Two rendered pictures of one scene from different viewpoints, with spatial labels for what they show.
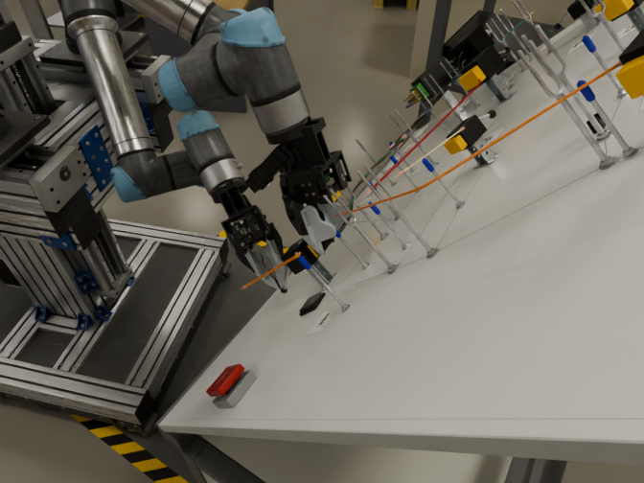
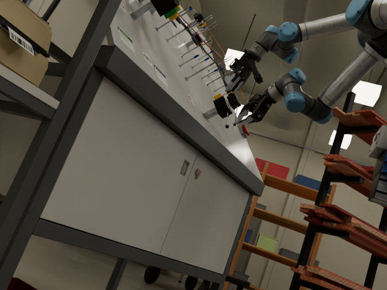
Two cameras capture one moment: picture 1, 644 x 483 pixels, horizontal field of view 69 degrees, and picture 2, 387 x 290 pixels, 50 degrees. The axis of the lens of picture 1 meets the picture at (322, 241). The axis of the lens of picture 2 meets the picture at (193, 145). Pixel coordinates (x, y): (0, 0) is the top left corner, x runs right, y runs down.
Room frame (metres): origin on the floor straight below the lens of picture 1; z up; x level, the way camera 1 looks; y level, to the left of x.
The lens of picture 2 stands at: (2.35, 0.01, 0.46)
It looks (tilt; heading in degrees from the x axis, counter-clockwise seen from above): 13 degrees up; 182
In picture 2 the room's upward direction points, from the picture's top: 21 degrees clockwise
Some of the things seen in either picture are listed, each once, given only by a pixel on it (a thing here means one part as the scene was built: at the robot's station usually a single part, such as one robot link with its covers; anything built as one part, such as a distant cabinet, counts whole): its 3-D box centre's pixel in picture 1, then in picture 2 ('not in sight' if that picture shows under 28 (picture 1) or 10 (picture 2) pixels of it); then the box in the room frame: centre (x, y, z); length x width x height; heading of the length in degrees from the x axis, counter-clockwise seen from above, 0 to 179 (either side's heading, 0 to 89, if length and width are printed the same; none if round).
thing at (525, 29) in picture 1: (507, 46); not in sight; (1.52, -0.60, 1.09); 0.35 x 0.33 x 0.07; 148
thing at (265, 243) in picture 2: not in sight; (249, 225); (-4.52, 1.03, 1.12); 2.37 x 0.63 x 2.24; 78
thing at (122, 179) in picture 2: not in sight; (133, 176); (1.08, -0.18, 0.60); 0.55 x 0.02 x 0.39; 148
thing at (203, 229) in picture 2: not in sight; (211, 218); (0.62, 0.11, 0.60); 0.55 x 0.03 x 0.39; 148
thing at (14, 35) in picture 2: not in sight; (18, 39); (1.56, -0.43, 0.73); 0.06 x 0.05 x 0.03; 152
